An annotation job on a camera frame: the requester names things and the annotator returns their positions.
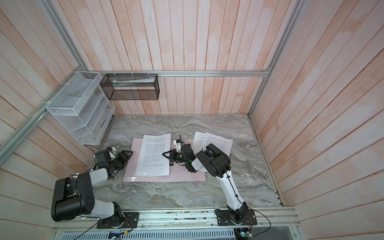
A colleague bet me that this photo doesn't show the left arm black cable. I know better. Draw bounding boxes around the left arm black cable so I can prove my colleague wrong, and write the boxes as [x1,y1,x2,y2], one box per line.
[83,144,104,154]

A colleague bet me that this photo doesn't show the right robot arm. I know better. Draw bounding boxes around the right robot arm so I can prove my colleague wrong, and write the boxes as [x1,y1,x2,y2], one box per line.
[162,144,249,225]

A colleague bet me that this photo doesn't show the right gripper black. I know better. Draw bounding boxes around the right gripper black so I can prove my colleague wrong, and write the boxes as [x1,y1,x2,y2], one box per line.
[163,149,190,164]

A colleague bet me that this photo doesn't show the pink folder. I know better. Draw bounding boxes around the pink folder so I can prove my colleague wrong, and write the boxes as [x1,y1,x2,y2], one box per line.
[123,138,206,183]

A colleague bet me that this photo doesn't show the horizontal aluminium frame bar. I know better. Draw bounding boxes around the horizontal aluminium frame bar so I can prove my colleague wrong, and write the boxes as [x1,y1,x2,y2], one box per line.
[98,70,269,78]

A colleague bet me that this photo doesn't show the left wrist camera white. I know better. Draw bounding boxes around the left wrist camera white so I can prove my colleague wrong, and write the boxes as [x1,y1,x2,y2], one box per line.
[106,147,117,160]

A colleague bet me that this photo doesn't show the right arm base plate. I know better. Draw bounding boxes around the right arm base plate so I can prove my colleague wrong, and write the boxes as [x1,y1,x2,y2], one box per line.
[215,209,258,226]

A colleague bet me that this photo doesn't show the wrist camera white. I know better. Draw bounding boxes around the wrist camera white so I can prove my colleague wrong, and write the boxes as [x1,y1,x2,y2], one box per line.
[106,147,117,160]
[173,139,184,153]

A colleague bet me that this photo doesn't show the right base black cable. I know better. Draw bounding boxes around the right base black cable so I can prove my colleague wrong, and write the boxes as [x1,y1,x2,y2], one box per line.
[248,209,272,238]

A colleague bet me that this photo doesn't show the printed paper sheet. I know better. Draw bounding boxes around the printed paper sheet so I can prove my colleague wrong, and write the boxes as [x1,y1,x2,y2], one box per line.
[202,132,233,157]
[135,134,171,177]
[192,132,206,154]

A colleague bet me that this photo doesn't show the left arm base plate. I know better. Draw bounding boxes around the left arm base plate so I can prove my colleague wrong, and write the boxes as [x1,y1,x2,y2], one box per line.
[96,212,140,229]

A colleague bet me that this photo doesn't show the black mesh basket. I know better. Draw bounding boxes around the black mesh basket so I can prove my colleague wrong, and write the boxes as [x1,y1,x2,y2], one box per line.
[100,73,160,101]

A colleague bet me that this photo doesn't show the white wire mesh rack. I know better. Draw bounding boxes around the white wire mesh rack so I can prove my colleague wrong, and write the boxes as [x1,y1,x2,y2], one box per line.
[47,72,115,145]

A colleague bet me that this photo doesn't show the papers in black basket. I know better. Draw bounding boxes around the papers in black basket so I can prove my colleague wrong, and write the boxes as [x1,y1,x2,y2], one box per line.
[112,77,156,88]

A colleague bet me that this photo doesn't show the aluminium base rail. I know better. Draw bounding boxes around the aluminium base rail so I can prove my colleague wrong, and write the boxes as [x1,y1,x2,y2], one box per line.
[52,207,301,233]

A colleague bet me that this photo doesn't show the right aluminium frame post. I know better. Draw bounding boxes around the right aluminium frame post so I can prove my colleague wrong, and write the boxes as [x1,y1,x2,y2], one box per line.
[248,0,307,119]

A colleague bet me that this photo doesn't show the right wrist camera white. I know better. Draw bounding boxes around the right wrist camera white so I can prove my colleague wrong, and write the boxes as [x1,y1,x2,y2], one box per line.
[173,139,184,153]

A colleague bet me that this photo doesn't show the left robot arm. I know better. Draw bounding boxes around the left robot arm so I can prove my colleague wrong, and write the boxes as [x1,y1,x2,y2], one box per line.
[51,148,133,228]

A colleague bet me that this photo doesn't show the left aluminium frame bar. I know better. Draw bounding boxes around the left aluminium frame bar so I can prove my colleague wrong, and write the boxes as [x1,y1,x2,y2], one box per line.
[1,66,85,167]

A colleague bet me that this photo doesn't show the left rear aluminium post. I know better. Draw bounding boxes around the left rear aluminium post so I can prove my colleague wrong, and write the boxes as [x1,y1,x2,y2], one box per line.
[39,0,88,71]

